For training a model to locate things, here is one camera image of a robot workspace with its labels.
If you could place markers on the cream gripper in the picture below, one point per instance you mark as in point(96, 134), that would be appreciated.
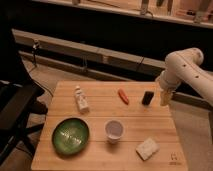
point(165, 97)

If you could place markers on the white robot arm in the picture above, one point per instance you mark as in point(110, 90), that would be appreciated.
point(184, 66)

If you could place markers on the black eraser block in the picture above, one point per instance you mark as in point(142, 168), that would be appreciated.
point(147, 97)

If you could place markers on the orange carrot toy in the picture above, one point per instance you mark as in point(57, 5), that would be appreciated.
point(123, 96)

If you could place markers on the white sponge block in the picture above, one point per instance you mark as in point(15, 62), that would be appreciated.
point(147, 148)

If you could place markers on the white paper cup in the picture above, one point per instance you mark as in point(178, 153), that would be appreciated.
point(114, 131)

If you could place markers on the wooden table board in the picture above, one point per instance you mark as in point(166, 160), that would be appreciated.
point(129, 129)

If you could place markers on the white tube bottle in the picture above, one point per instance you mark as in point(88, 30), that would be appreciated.
point(81, 100)

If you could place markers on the green round plate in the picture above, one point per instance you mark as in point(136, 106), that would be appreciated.
point(70, 136)

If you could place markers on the black office chair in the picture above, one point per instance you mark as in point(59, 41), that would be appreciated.
point(18, 95)

